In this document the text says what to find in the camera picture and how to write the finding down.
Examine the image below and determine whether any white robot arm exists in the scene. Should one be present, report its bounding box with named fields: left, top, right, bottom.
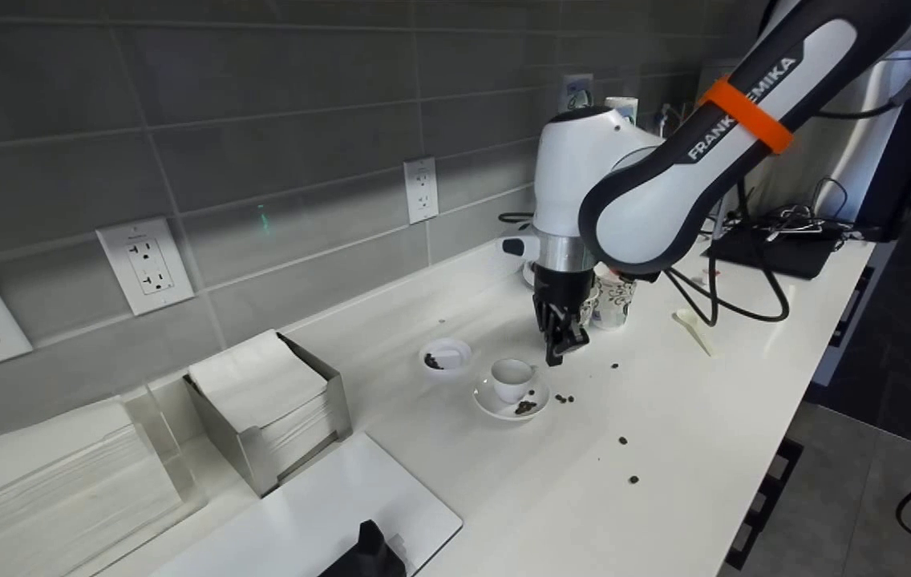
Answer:
left=504, top=0, right=911, bottom=365

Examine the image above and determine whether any white wall outlet far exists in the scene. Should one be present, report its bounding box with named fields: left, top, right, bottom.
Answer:
left=405, top=157, right=438, bottom=222

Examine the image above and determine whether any patterned paper cup rear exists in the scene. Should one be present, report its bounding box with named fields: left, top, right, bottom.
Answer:
left=583, top=276, right=631, bottom=331

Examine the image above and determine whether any small white dish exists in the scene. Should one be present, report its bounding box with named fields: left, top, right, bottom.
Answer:
left=417, top=336, right=472, bottom=378

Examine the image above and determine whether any black mat with items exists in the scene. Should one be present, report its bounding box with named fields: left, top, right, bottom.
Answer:
left=709, top=218, right=845, bottom=278

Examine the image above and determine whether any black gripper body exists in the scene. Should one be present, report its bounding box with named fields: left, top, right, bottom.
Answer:
left=531, top=268, right=594, bottom=351

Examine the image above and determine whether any tall paper cup stack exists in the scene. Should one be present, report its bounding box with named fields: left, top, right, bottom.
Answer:
left=561, top=73, right=594, bottom=111

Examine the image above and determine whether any white tea cup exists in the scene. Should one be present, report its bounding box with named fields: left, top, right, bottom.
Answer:
left=487, top=359, right=535, bottom=406

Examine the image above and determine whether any white plastic spoon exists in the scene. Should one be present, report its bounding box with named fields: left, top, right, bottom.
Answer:
left=670, top=309, right=711, bottom=356

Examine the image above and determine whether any white wall outlet near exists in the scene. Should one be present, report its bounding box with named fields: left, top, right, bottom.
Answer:
left=98, top=218, right=191, bottom=313

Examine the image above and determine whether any white tray with black object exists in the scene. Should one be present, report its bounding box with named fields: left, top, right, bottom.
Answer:
left=153, top=433, right=461, bottom=577

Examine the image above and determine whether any white wall outlet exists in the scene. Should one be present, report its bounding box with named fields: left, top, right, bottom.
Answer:
left=98, top=218, right=191, bottom=313
left=405, top=157, right=438, bottom=222

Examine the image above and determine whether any steel napkin dispenser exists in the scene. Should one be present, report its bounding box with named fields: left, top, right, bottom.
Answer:
left=183, top=331, right=354, bottom=494

